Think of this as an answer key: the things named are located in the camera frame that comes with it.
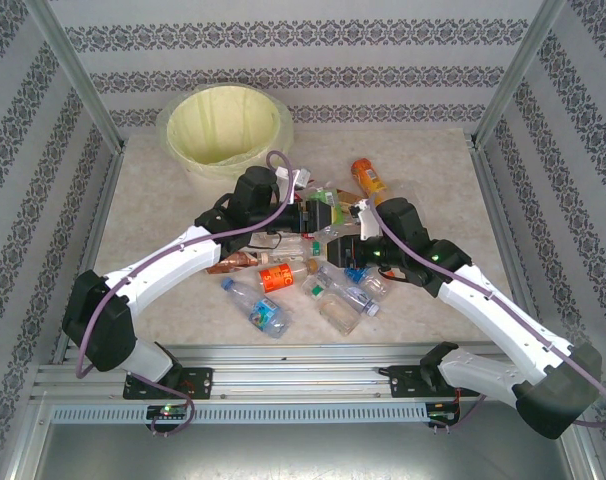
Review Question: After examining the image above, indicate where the grey slotted cable duct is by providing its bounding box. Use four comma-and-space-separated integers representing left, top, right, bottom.
50, 402, 430, 425

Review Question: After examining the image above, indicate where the blue cap bottle colourful label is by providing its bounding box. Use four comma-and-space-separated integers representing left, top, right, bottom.
220, 277, 292, 340

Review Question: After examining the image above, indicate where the aluminium frame post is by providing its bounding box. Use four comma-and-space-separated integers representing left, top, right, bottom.
471, 0, 567, 147
22, 0, 127, 151

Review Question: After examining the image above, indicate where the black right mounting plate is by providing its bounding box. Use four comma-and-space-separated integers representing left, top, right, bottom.
380, 364, 464, 400

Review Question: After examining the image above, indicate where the copper brown label bottle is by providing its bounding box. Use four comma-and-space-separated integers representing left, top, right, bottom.
206, 251, 272, 275

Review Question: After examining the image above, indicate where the orange juice bottle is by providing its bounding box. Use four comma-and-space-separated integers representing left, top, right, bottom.
351, 157, 390, 206

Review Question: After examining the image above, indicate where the square clear bottle green label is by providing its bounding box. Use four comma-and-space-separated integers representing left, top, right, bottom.
301, 276, 364, 336

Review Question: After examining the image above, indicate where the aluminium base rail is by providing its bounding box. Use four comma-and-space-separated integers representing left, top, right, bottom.
30, 342, 534, 402

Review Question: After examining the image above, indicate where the right aluminium frame post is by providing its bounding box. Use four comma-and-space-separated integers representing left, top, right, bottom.
471, 0, 567, 147

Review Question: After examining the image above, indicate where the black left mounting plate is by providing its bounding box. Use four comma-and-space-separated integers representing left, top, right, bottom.
122, 367, 214, 400

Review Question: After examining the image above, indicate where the aluminium side rail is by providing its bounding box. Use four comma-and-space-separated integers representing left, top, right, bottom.
471, 142, 537, 311
51, 147, 127, 365

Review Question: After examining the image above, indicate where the right aluminium side rail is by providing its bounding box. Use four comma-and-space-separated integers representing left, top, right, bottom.
471, 142, 537, 311

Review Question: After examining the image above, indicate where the white plastic bin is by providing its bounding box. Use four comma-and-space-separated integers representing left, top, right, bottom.
180, 149, 284, 201

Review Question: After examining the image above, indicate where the metal lower panel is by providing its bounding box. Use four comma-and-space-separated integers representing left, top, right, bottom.
32, 422, 584, 480

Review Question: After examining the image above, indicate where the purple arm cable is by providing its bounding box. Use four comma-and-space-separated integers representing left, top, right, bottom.
367, 202, 606, 431
75, 149, 295, 436

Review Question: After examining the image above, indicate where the orange label bottle tan cap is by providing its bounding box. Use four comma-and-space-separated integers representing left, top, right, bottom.
258, 259, 320, 295

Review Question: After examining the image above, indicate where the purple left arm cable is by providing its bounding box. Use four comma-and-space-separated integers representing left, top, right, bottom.
75, 149, 295, 436

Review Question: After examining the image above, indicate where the blue label clear bottle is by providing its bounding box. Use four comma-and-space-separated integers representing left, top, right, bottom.
342, 266, 390, 301

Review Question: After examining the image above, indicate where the left aluminium side rail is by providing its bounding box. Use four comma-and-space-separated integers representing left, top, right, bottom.
51, 147, 127, 365

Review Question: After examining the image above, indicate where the yellow-lined waste bin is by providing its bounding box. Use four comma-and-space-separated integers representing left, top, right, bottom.
157, 82, 295, 179

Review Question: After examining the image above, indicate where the left circuit board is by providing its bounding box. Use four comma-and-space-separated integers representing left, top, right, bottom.
146, 404, 190, 420

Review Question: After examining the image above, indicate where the left aluminium frame post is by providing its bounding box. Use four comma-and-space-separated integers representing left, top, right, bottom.
22, 0, 127, 151

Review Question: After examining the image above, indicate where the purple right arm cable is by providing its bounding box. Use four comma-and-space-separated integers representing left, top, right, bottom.
367, 202, 606, 431

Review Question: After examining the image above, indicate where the clear bottle pale blue cap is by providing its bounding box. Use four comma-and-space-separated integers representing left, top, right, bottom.
316, 263, 382, 317

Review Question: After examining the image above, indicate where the black mounting plate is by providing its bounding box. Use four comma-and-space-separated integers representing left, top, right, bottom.
122, 367, 214, 400
380, 364, 464, 400

